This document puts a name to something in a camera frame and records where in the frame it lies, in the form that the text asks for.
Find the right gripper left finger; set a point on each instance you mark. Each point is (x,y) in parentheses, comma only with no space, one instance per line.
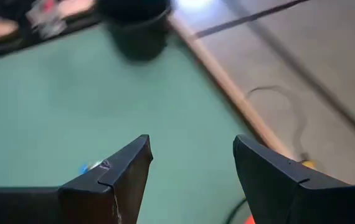
(71,205)

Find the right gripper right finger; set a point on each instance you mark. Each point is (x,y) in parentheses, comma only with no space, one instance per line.
(289,205)

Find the white blue candy bar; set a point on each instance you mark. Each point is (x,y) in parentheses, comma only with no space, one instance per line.
(85,169)

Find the wooden table border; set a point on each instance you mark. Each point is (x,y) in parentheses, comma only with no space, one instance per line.
(227,87)

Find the black plastic bucket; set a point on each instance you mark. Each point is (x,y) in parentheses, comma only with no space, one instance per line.
(137,34)

